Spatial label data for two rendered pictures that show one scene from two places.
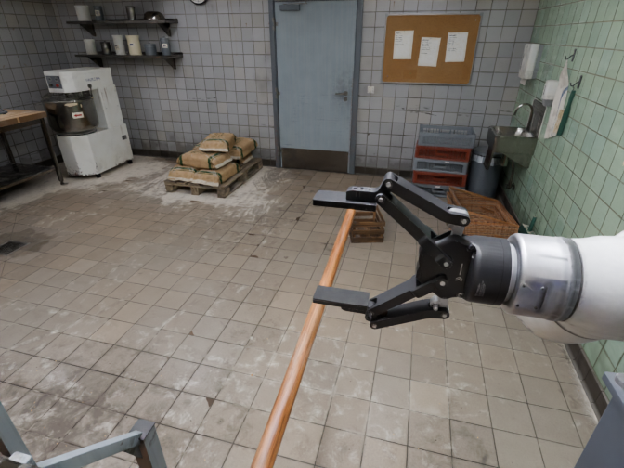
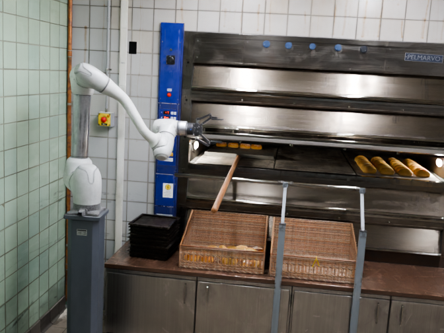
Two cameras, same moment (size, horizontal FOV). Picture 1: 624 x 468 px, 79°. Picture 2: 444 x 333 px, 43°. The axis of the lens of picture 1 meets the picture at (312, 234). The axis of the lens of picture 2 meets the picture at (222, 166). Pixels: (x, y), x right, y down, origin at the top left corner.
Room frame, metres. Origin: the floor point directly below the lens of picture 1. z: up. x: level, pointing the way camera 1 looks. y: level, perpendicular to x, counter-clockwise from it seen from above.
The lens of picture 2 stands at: (3.77, -0.49, 1.84)
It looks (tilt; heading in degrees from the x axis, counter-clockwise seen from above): 10 degrees down; 172
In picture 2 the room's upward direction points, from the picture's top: 3 degrees clockwise
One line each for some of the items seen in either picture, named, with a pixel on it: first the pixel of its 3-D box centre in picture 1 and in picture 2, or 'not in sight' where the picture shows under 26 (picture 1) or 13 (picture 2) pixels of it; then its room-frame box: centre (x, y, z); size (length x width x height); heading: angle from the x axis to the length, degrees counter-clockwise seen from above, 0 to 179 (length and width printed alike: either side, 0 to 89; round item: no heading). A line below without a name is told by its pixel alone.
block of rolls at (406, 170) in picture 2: not in sight; (390, 165); (-0.26, 1.39, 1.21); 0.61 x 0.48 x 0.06; 165
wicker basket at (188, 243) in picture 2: not in sight; (225, 240); (0.12, 0.10, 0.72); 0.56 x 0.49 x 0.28; 76
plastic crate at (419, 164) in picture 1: (439, 161); not in sight; (4.38, -1.52, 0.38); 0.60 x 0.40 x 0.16; 73
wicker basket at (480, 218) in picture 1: (479, 212); not in sight; (3.05, -1.48, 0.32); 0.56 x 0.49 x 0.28; 173
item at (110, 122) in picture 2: not in sight; (106, 119); (-0.32, -0.74, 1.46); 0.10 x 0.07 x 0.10; 75
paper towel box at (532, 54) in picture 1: (529, 64); not in sight; (4.17, -2.19, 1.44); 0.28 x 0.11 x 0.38; 165
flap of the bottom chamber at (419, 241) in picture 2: not in sight; (310, 230); (0.02, 0.72, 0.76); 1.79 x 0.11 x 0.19; 75
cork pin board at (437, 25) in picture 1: (428, 49); not in sight; (4.84, -1.34, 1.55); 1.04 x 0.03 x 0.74; 75
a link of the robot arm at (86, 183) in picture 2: not in sight; (86, 183); (0.52, -0.79, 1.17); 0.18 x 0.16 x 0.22; 21
